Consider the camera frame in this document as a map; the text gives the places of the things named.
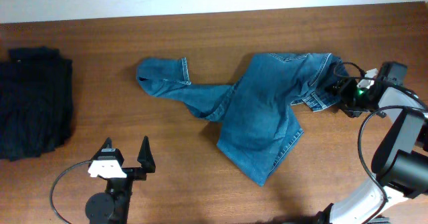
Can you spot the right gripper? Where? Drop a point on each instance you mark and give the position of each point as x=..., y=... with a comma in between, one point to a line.
x=346, y=87

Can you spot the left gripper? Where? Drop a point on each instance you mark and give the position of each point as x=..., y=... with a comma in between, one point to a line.
x=130, y=173

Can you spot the blue denim jeans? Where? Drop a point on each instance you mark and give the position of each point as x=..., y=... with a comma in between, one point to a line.
x=258, y=126

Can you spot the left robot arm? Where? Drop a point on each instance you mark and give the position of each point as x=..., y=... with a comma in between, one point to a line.
x=112, y=205

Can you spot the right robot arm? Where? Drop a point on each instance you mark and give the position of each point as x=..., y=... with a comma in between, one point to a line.
x=398, y=171

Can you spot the black folded garment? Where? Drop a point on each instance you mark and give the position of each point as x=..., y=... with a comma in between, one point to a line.
x=36, y=102

